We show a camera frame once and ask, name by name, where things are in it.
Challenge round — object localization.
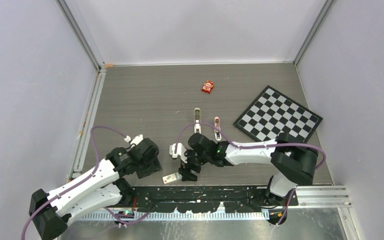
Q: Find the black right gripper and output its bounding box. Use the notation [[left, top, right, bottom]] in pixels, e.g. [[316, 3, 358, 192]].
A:
[[178, 147, 211, 182]]

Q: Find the white staple box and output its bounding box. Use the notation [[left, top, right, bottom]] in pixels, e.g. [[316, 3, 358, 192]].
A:
[[162, 172, 182, 184]]

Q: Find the pink white stapler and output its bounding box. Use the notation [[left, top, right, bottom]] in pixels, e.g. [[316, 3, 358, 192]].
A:
[[214, 116, 222, 142]]

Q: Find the cream beige stapler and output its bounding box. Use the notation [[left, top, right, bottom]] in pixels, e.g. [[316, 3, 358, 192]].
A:
[[194, 107, 201, 133]]

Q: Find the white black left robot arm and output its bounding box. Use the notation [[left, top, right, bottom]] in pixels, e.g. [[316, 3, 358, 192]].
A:
[[29, 135, 162, 240]]

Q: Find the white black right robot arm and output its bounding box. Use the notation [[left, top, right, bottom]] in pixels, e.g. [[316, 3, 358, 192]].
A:
[[169, 133, 319, 205]]

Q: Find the red toy car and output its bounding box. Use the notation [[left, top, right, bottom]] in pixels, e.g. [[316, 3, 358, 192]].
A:
[[201, 80, 214, 94]]

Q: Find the black white chessboard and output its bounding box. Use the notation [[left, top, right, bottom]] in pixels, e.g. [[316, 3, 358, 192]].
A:
[[233, 85, 323, 143]]

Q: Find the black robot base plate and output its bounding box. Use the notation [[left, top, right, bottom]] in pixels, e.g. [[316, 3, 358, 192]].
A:
[[101, 177, 299, 214]]

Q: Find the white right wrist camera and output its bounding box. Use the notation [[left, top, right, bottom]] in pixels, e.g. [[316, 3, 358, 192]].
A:
[[169, 143, 186, 160]]

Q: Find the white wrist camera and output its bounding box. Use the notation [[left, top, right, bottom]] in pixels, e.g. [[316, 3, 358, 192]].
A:
[[124, 134, 144, 146], [169, 143, 186, 160]]

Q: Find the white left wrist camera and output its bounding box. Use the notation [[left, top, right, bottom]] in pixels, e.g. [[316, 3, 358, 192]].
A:
[[124, 134, 144, 146]]

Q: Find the aluminium slotted rail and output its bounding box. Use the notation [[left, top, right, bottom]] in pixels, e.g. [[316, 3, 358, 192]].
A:
[[79, 209, 270, 221]]

